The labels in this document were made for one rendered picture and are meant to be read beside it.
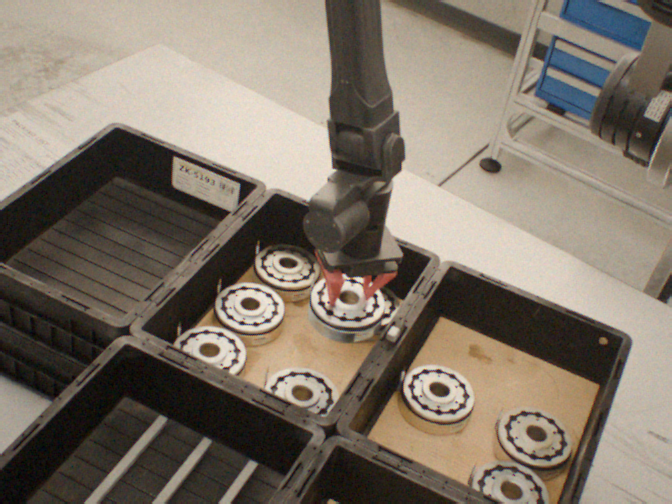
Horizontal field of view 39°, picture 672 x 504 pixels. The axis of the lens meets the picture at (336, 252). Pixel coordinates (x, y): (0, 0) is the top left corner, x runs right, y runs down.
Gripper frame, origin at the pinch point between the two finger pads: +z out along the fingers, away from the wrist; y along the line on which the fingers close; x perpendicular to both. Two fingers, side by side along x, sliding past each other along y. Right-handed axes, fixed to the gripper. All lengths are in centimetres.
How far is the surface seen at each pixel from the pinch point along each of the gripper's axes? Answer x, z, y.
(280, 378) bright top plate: -3.8, 10.3, -9.9
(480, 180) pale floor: 144, 102, 114
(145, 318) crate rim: 3.7, 2.7, -26.9
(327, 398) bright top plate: -8.7, 10.0, -4.8
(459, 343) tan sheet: 0.3, 14.1, 20.1
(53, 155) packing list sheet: 75, 26, -32
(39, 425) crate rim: -11.4, 2.2, -41.9
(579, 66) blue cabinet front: 138, 54, 134
